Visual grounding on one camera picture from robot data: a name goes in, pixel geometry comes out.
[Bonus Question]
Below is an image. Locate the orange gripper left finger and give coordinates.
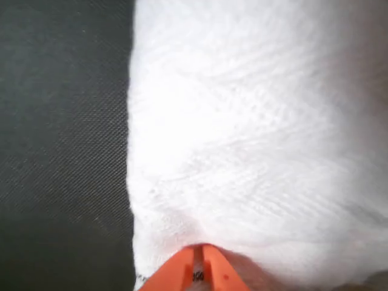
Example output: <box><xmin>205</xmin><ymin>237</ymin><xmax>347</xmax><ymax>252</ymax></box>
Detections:
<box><xmin>141</xmin><ymin>244</ymin><xmax>197</xmax><ymax>291</ymax></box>

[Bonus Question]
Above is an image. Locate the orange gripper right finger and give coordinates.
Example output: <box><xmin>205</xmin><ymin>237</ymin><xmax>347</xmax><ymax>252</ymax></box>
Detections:
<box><xmin>201</xmin><ymin>243</ymin><xmax>253</xmax><ymax>291</ymax></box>

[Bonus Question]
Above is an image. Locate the black desk mat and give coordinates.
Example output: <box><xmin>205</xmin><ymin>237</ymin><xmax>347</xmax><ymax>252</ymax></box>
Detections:
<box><xmin>0</xmin><ymin>0</ymin><xmax>138</xmax><ymax>291</ymax></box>

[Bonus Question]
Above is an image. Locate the white striped towel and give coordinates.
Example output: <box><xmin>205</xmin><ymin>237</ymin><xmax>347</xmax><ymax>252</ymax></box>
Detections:
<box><xmin>125</xmin><ymin>0</ymin><xmax>388</xmax><ymax>291</ymax></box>

